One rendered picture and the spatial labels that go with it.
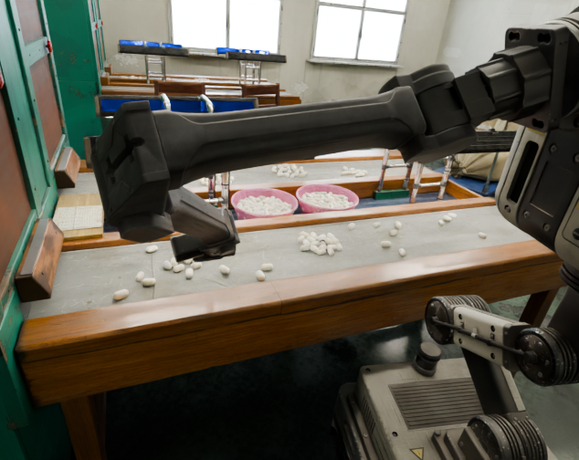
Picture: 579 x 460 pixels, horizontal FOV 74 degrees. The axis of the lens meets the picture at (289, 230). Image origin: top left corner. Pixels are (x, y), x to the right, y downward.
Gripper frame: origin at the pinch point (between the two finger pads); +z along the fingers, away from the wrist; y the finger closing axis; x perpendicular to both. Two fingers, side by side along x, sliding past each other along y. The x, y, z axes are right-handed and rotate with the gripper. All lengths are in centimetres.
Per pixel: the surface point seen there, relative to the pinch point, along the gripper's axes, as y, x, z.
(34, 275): 39.0, 0.5, -2.3
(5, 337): 42.7, 13.0, -10.3
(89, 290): 30.4, 4.6, 11.2
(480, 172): -286, -64, 170
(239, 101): -27, -65, 41
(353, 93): -338, -295, 424
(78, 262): 33.9, -4.9, 22.3
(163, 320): 13.4, 15.6, -5.1
